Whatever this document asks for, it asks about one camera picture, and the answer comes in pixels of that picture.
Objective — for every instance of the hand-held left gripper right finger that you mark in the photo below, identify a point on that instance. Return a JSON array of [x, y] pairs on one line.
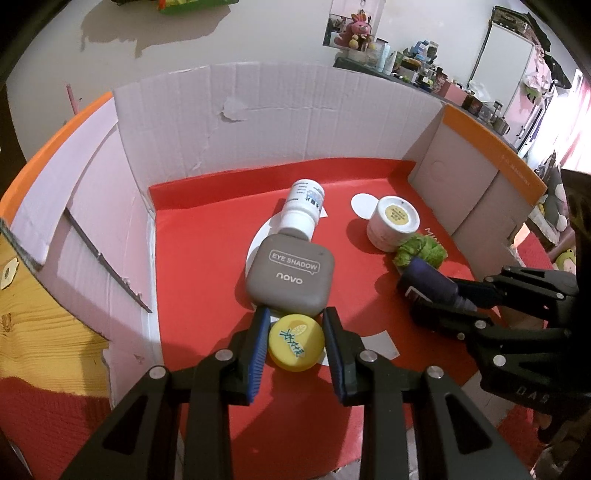
[[336, 364]]

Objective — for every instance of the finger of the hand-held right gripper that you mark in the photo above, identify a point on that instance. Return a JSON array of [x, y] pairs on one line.
[[521, 281], [452, 323]]

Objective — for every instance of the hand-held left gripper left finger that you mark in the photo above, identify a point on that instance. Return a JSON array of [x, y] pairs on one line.
[[258, 360]]

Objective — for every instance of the yellow round tin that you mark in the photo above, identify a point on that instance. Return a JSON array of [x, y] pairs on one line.
[[295, 344]]

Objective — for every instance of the dark blue bottle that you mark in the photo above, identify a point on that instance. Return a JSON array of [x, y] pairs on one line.
[[429, 281]]

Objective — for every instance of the green leafy toy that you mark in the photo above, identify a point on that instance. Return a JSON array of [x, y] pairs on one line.
[[420, 251]]

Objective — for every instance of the grey eyeshadow case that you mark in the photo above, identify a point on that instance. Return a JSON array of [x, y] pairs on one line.
[[288, 277]]

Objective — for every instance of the white jar with yellow label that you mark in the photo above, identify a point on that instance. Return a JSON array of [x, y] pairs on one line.
[[392, 221]]

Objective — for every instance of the white pill bottle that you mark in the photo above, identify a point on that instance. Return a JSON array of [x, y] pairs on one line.
[[300, 207]]

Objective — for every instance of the orange cardboard box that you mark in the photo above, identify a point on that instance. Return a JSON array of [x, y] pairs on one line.
[[207, 138]]

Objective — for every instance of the pink cabinet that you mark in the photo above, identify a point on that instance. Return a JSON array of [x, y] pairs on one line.
[[535, 110]]

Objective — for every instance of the red knitted mat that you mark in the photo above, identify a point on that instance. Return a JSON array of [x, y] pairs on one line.
[[46, 410]]

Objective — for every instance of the group of cosmetics bottles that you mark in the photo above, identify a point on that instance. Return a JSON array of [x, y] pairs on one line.
[[415, 55]]

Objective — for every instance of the camouflage bag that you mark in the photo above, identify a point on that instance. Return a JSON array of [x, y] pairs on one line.
[[517, 16]]

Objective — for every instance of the small table sticker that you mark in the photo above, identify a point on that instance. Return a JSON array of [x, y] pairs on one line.
[[7, 274]]

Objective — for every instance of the pink bunny plush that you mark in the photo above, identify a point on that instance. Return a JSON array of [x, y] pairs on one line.
[[359, 27]]

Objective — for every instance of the pink stick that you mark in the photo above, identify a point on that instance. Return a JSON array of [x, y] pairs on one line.
[[72, 99]]

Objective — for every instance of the white board with black frame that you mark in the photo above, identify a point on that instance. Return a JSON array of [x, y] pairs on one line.
[[503, 60]]

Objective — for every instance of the wall mirror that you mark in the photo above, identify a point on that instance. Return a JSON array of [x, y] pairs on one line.
[[337, 14]]

